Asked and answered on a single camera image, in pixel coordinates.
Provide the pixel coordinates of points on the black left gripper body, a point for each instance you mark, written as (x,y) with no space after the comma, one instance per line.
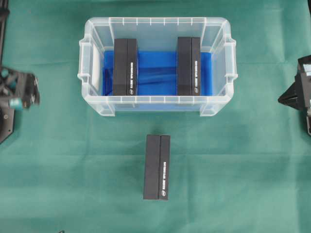
(18,90)

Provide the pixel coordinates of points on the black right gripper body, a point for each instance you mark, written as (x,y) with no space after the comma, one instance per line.
(298,95)

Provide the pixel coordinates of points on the black d435i box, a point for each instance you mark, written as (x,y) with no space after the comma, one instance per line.
(188,66)
(125,72)

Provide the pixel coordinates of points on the black D415 camera box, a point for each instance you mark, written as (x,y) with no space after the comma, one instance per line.
(157,167)

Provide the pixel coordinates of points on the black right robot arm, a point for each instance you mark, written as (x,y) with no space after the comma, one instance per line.
(308,119)

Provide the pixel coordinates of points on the clear plastic storage case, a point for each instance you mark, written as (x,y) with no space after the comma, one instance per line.
(157,34)

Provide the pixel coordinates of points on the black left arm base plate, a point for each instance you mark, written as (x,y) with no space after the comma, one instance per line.
(7,117)

